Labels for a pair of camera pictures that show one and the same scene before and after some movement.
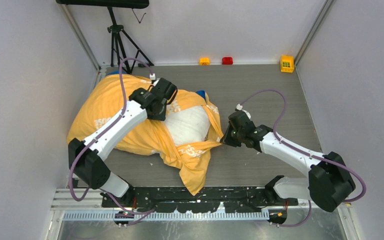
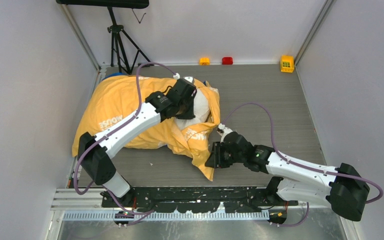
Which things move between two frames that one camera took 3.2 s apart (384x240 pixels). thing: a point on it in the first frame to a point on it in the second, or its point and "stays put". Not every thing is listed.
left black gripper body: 161,116 to 186,109
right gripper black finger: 228,139 to 213,161
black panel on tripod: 125,3 stays put
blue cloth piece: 202,93 to 113,75
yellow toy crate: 287,63 stays put
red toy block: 227,60 stays put
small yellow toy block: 204,61 stays put
